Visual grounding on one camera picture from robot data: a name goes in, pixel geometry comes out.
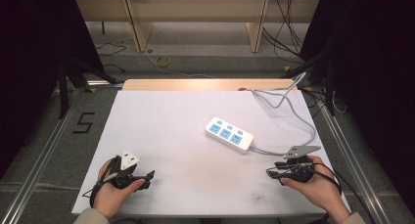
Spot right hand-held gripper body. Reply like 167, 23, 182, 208
274, 145, 322, 184

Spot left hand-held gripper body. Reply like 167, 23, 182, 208
109, 149, 149, 190

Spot person's right hand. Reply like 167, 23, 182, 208
280, 155, 352, 224

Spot person's left hand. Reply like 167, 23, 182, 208
92, 157, 146, 220

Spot white board table cover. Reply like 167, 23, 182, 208
70, 89, 350, 218

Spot white power strip blue sockets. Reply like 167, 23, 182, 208
205, 116, 255, 155

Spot black metal stand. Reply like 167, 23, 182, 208
57, 56, 117, 120
281, 49, 338, 117

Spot yellow tape roll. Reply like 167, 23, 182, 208
154, 55, 171, 68

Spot beige wooden bench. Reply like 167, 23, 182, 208
73, 0, 321, 54

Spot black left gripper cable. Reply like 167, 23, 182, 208
81, 156, 120, 209

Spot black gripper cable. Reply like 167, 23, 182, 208
309, 162, 377, 224
81, 156, 120, 209

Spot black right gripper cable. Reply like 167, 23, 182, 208
309, 162, 377, 224

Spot grey power strip cable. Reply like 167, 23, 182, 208
238, 71, 318, 157

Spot aluminium floor rail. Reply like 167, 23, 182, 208
0, 85, 86, 224
316, 98, 394, 224

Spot white floor cable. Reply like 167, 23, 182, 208
144, 50, 214, 79

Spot thin black floor cable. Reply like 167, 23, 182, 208
95, 41, 128, 74

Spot bundle of black cables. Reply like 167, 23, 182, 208
261, 0, 307, 61

